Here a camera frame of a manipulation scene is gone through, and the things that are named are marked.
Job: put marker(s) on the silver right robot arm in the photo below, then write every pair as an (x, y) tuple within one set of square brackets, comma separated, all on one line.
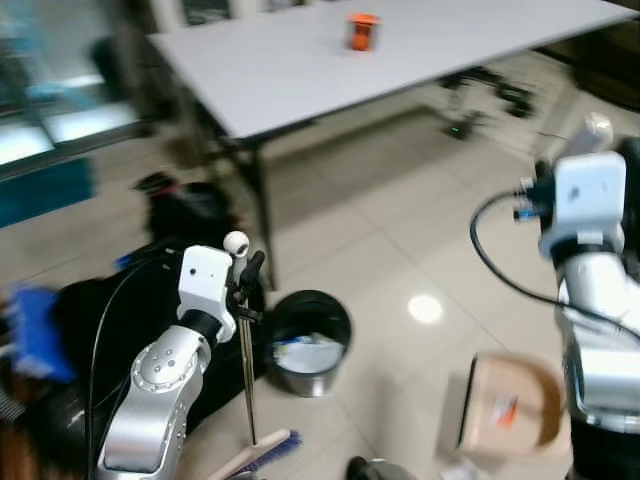
[(600, 350)]

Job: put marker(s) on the black bag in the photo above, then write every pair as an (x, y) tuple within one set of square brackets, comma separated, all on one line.
[(120, 320)]

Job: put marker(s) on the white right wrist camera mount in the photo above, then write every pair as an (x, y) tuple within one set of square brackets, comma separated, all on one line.
[(585, 195)]

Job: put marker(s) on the white table with black legs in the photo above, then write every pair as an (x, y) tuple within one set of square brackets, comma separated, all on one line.
[(350, 70)]

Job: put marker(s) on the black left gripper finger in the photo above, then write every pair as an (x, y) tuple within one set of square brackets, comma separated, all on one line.
[(250, 314), (254, 268)]

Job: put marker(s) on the dark wooden cabinet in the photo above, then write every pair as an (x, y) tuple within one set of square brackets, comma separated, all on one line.
[(600, 65)]

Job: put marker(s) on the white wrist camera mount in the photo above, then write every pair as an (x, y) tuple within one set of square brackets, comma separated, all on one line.
[(585, 195), (205, 280)]

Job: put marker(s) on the blue cloth item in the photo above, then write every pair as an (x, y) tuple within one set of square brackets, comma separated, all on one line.
[(40, 335)]

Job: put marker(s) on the black wheeled chair base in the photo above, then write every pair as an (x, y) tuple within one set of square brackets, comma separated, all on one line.
[(490, 95)]

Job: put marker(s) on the broom with blue bristles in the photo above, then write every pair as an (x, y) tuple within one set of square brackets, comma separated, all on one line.
[(247, 380)]

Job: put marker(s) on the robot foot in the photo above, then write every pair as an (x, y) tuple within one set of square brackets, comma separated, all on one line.
[(372, 470)]

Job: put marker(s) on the black round trash bin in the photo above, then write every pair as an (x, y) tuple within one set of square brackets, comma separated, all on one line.
[(308, 350)]

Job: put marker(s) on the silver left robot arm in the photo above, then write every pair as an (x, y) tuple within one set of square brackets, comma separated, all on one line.
[(160, 375)]

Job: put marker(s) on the orange jar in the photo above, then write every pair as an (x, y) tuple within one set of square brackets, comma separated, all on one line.
[(362, 33)]

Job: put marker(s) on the blue floor mat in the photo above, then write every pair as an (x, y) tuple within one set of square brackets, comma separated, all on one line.
[(45, 192)]

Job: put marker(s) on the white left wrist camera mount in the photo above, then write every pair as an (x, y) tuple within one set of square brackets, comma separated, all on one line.
[(205, 280)]

